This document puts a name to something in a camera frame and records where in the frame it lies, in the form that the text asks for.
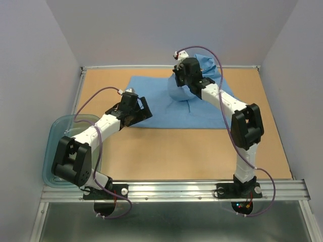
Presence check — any light blue long sleeve shirt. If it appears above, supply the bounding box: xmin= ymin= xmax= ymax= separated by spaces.
xmin=127 ymin=53 xmax=237 ymax=130

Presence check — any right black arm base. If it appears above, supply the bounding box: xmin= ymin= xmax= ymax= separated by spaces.
xmin=213 ymin=183 xmax=262 ymax=199

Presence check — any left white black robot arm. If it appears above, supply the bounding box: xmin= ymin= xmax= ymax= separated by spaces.
xmin=51 ymin=91 xmax=152 ymax=199

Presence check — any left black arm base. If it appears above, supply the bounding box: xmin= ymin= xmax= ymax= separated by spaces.
xmin=80 ymin=183 xmax=129 ymax=200

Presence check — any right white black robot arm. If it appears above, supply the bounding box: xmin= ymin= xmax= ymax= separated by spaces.
xmin=173 ymin=57 xmax=264 ymax=199

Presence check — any clear blue plastic bin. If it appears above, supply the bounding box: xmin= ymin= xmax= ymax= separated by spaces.
xmin=42 ymin=114 xmax=99 ymax=188

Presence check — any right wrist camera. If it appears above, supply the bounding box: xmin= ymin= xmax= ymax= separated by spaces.
xmin=173 ymin=50 xmax=189 ymax=66

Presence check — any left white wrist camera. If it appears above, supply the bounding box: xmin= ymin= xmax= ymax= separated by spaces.
xmin=118 ymin=87 xmax=135 ymax=95

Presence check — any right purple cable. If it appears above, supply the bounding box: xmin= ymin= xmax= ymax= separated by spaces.
xmin=176 ymin=45 xmax=276 ymax=219

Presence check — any aluminium front rail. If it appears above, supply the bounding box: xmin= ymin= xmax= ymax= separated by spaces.
xmin=40 ymin=179 xmax=310 ymax=203

